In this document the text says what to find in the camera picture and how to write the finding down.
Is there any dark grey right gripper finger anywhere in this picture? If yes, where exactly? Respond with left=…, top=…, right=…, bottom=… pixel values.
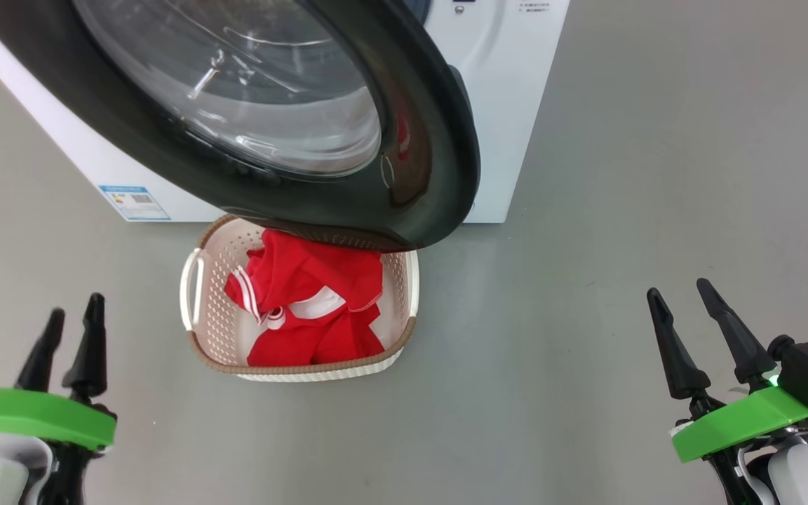
left=646, top=288, right=712, bottom=400
left=696, top=278, right=778, bottom=386

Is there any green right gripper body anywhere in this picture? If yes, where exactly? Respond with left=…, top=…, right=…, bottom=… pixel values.
left=671, top=386, right=808, bottom=505

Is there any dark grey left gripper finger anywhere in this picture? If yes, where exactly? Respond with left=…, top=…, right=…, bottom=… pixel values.
left=62, top=292, right=108, bottom=400
left=15, top=307, right=66, bottom=393

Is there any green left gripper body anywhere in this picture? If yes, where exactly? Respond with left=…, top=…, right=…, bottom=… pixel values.
left=0, top=388, right=117, bottom=505

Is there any red and white garment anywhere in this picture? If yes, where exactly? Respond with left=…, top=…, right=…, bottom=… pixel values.
left=224, top=229, right=386, bottom=368

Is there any washing machine door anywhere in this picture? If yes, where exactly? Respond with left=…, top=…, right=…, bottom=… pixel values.
left=0, top=0, right=482, bottom=253

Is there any cream perforated laundry basket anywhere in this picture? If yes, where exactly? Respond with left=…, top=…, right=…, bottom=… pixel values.
left=180, top=214, right=420, bottom=383

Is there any white front-load washing machine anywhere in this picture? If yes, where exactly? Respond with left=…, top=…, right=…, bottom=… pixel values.
left=0, top=0, right=572, bottom=224

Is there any blue energy label sticker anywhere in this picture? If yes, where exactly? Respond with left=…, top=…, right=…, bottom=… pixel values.
left=99, top=184, right=172, bottom=222

